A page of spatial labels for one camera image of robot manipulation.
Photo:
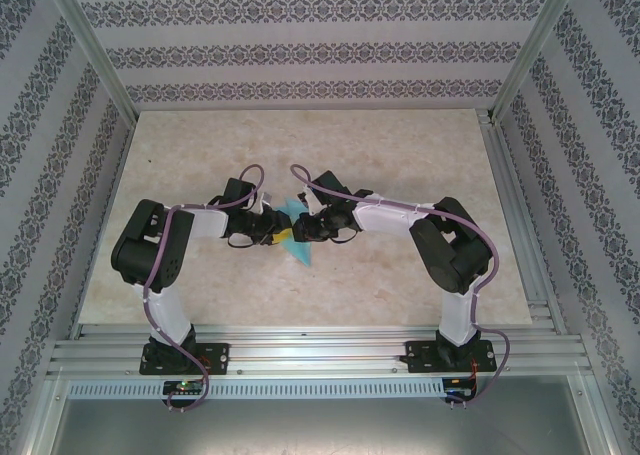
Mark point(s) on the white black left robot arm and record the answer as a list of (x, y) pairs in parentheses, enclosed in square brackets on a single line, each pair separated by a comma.
[(170, 315)]

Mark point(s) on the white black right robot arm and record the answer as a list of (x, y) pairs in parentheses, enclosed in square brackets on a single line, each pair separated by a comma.
[(385, 215)]

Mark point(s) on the grey metal sheet panel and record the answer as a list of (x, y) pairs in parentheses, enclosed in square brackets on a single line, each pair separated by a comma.
[(320, 430)]

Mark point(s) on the small circuit board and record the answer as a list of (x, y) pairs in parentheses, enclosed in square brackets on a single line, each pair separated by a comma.
[(457, 389), (182, 386)]

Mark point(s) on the wide aluminium rail beam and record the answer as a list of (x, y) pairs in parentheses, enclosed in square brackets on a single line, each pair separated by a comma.
[(320, 350)]

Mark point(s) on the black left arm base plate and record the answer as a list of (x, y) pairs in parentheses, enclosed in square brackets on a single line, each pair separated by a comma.
[(217, 357)]

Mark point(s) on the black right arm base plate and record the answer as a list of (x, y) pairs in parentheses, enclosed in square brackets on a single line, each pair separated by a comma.
[(417, 355)]

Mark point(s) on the grooved aluminium rail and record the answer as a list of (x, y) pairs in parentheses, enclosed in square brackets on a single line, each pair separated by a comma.
[(525, 225)]

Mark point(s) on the aluminium frame post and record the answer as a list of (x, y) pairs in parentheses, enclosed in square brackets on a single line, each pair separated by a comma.
[(95, 50), (535, 50)]

